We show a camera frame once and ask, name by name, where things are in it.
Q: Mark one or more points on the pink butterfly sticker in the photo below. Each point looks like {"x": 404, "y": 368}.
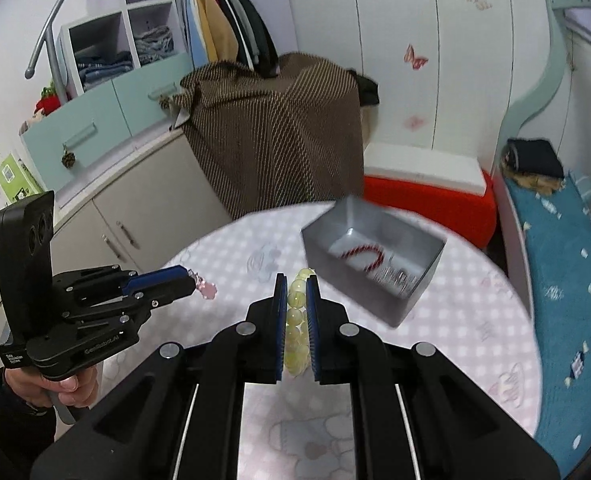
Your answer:
{"x": 415, "y": 57}

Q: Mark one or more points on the black cloth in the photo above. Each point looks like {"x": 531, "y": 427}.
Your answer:
{"x": 369, "y": 91}

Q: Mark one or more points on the person's left forearm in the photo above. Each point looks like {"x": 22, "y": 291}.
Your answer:
{"x": 10, "y": 420}

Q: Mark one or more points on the white wardrobe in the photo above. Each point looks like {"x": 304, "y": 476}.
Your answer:
{"x": 375, "y": 20}

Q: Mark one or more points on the blue patterned bed sheet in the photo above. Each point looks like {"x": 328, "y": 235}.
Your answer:
{"x": 555, "y": 285}

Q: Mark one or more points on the folded blue jeans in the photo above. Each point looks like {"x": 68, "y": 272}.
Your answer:
{"x": 104, "y": 67}

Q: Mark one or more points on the brown striped cloth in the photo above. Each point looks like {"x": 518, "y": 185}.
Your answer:
{"x": 275, "y": 135}

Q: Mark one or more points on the mint green drawer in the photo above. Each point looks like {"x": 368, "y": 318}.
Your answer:
{"x": 80, "y": 130}
{"x": 145, "y": 95}

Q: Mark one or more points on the red plush toy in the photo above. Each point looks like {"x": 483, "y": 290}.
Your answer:
{"x": 49, "y": 102}

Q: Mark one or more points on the row of hanging clothes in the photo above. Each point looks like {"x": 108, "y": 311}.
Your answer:
{"x": 225, "y": 25}

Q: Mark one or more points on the mint green bunk bed frame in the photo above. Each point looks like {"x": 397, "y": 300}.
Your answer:
{"x": 530, "y": 85}

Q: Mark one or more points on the small clear pink trinket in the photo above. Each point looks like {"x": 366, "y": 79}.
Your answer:
{"x": 206, "y": 287}

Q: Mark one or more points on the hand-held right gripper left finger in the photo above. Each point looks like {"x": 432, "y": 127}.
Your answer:
{"x": 278, "y": 327}

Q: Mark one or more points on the dark folded clothing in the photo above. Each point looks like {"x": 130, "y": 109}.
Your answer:
{"x": 533, "y": 157}

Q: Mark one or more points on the beige cabinet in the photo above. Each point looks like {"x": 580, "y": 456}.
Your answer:
{"x": 140, "y": 200}

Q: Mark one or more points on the red stool with white top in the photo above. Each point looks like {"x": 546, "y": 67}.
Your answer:
{"x": 425, "y": 200}

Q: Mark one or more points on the grey rectangular box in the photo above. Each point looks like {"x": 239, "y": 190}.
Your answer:
{"x": 360, "y": 280}

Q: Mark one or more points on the grey metal handrail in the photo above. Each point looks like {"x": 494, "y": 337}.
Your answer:
{"x": 50, "y": 30}

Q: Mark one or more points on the green box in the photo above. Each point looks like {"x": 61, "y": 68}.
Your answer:
{"x": 17, "y": 177}

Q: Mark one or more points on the pine cone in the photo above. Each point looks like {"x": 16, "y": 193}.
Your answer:
{"x": 68, "y": 160}
{"x": 165, "y": 102}

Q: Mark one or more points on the person's left hand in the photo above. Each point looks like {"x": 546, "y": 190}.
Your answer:
{"x": 75, "y": 385}

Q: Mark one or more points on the white shelf unit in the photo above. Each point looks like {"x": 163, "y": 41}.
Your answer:
{"x": 125, "y": 5}

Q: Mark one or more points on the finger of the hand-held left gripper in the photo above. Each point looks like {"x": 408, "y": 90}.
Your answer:
{"x": 175, "y": 293}
{"x": 160, "y": 276}

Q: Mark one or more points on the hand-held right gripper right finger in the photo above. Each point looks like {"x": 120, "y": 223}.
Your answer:
{"x": 314, "y": 327}

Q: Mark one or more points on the folded grey clothes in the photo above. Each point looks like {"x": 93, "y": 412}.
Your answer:
{"x": 154, "y": 42}

